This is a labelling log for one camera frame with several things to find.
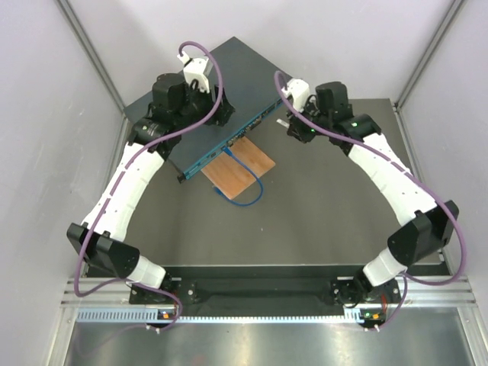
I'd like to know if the aluminium frame rail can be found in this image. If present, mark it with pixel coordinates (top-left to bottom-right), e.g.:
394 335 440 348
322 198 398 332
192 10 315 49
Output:
62 277 476 307

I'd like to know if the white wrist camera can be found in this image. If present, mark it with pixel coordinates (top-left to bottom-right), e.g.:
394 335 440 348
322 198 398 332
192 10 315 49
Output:
281 79 311 112
177 51 213 93

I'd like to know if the grey slotted cable duct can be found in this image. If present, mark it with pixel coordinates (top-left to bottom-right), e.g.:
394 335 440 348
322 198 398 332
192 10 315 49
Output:
75 307 367 324

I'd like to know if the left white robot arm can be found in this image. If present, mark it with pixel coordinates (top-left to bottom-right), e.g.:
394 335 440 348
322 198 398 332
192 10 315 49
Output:
66 73 232 303

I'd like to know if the wooden board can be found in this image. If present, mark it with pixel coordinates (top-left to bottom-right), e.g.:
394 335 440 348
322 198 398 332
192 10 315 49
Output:
201 137 275 200

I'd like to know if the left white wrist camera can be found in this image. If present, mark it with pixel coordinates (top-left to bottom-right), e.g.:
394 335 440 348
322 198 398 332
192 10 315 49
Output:
177 51 213 93

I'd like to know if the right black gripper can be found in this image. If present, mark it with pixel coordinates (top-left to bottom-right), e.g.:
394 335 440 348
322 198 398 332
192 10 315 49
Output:
285 99 331 144

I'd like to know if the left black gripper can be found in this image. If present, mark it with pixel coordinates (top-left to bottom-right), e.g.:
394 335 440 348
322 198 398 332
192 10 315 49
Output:
174 78 235 130

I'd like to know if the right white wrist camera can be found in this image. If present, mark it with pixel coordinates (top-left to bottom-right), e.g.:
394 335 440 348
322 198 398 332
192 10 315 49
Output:
281 79 311 112

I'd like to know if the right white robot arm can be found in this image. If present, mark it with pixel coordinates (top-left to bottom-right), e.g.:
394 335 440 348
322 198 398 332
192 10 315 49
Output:
277 79 459 302

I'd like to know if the dark blue network switch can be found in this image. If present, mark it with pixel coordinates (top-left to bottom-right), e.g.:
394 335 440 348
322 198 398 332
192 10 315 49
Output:
123 36 303 185

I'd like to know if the blue ethernet cable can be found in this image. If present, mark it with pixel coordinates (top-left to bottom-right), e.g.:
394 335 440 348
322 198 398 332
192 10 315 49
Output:
211 147 265 207

